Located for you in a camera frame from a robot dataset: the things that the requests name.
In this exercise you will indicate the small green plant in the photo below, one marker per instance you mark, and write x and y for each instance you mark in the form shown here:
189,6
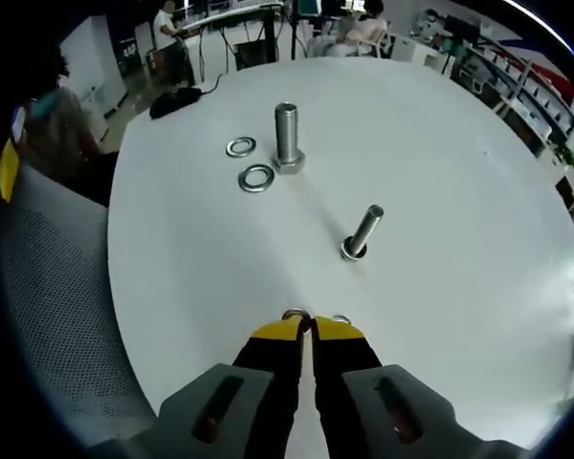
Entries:
564,153

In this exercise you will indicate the white storage shelving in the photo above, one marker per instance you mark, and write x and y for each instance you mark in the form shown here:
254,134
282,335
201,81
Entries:
531,81

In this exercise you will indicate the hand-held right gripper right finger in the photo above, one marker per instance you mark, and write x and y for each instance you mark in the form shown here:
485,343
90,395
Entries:
392,411

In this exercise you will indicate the grey mesh office chair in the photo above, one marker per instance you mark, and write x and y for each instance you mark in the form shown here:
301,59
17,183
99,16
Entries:
62,311

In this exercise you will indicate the large steel washer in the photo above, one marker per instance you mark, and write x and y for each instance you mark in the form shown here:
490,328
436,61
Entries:
243,179
229,146

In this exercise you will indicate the grey tilted standing desk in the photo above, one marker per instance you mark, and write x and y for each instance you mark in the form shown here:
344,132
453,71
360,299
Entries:
234,13

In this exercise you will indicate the black rounded device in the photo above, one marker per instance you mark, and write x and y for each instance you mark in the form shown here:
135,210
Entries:
174,102

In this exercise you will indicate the black screen on stand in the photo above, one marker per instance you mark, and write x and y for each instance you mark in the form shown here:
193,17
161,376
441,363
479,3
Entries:
461,28

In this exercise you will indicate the thick threaded stud bolt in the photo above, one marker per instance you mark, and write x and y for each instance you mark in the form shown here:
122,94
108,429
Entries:
287,138

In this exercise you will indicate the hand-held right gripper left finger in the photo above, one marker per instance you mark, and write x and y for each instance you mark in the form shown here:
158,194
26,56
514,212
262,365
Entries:
210,411

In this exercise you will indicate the person's torso and head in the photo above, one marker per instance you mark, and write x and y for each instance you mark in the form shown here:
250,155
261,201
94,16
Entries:
62,138

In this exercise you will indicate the thin threaded stud bolt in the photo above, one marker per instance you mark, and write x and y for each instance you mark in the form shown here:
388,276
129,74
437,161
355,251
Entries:
366,227

